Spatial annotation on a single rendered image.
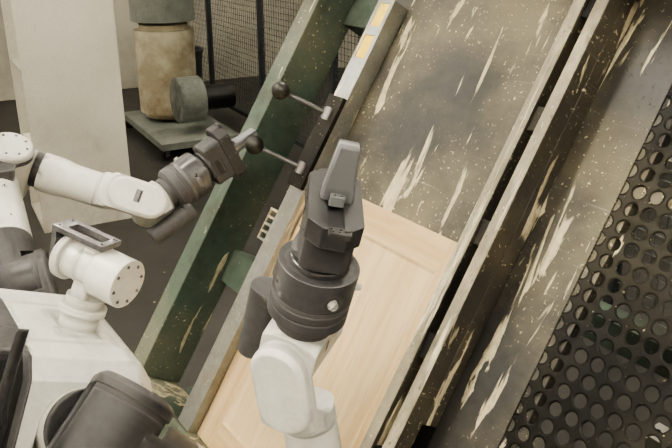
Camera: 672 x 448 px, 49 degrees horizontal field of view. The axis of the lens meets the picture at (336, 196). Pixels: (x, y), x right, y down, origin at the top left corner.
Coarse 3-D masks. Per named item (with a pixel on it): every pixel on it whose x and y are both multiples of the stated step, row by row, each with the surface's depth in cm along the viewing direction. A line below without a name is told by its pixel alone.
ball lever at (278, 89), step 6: (276, 84) 143; (282, 84) 143; (276, 90) 143; (282, 90) 143; (288, 90) 144; (276, 96) 143; (282, 96) 143; (294, 96) 145; (300, 102) 145; (306, 102) 145; (312, 108) 146; (318, 108) 146; (324, 108) 146; (330, 108) 145; (324, 114) 145; (330, 114) 145
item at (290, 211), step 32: (384, 0) 147; (384, 32) 146; (352, 64) 148; (352, 96) 146; (320, 160) 145; (288, 192) 148; (288, 224) 145; (256, 256) 149; (224, 352) 146; (192, 416) 146
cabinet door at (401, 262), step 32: (384, 224) 129; (416, 224) 124; (384, 256) 127; (416, 256) 121; (448, 256) 117; (384, 288) 124; (416, 288) 119; (352, 320) 127; (384, 320) 122; (416, 320) 117; (352, 352) 125; (384, 352) 120; (224, 384) 146; (320, 384) 127; (352, 384) 122; (384, 384) 117; (224, 416) 142; (256, 416) 136; (352, 416) 120
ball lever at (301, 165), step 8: (256, 136) 144; (248, 144) 143; (256, 144) 143; (248, 152) 144; (256, 152) 144; (264, 152) 145; (272, 152) 145; (280, 160) 146; (288, 160) 145; (296, 168) 146; (304, 168) 145
